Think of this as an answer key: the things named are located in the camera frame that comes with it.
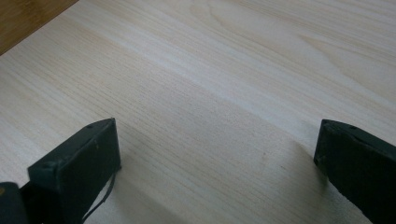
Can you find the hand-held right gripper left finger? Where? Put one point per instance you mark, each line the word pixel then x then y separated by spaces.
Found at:
pixel 77 169

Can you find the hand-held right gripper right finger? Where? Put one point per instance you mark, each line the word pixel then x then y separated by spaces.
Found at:
pixel 358 168

